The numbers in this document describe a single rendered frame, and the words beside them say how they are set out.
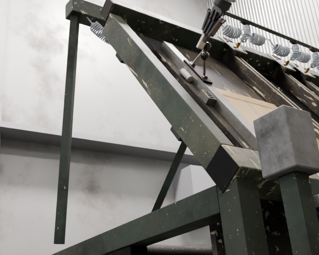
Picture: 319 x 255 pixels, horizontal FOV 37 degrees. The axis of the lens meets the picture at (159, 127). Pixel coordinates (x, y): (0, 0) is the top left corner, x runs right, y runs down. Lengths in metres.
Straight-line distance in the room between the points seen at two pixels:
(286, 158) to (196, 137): 0.39
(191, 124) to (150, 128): 4.39
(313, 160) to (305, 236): 0.21
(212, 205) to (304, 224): 0.33
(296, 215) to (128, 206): 4.27
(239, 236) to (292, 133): 0.33
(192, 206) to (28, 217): 3.53
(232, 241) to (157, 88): 0.70
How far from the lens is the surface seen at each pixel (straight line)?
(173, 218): 1.67
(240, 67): 2.64
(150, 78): 1.92
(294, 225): 1.33
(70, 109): 2.65
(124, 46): 2.17
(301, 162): 1.33
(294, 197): 1.33
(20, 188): 5.04
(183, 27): 2.59
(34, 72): 5.63
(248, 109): 2.12
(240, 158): 1.49
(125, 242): 1.92
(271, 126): 1.38
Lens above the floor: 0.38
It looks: 23 degrees up
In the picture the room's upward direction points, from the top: 5 degrees counter-clockwise
